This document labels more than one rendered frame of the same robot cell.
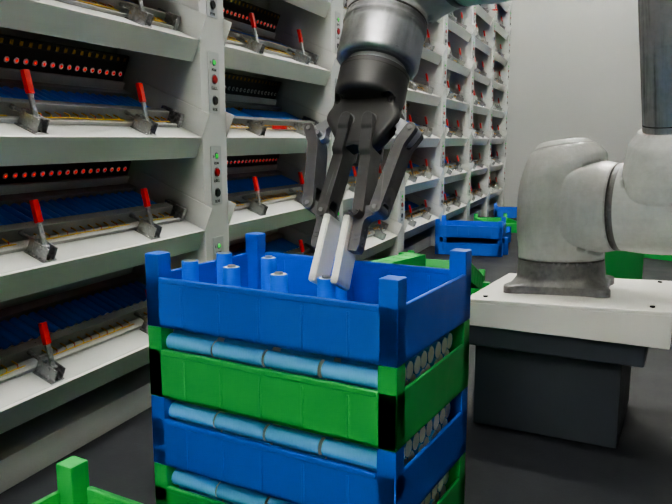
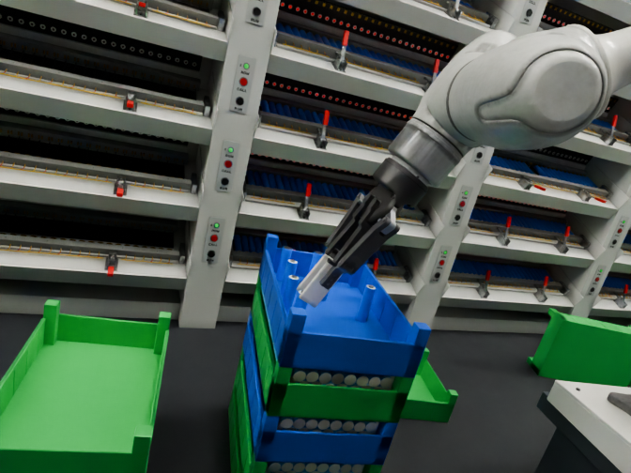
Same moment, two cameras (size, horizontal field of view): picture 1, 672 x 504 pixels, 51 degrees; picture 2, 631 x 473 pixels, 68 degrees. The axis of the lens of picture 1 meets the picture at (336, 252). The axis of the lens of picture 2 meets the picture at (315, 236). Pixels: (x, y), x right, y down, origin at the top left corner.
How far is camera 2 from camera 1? 0.51 m
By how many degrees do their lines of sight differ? 44
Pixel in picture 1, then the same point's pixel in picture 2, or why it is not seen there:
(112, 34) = (397, 98)
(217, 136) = (472, 179)
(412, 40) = (426, 158)
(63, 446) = not seen: hidden behind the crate
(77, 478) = (161, 323)
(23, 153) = (306, 157)
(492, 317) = (567, 408)
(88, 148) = (353, 163)
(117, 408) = not seen: hidden behind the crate
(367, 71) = (383, 171)
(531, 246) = not seen: outside the picture
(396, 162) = (364, 240)
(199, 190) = (442, 211)
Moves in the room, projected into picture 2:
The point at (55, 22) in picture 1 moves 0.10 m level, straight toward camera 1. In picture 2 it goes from (353, 86) to (337, 81)
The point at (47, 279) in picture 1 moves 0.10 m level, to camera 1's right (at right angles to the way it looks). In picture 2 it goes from (300, 228) to (324, 242)
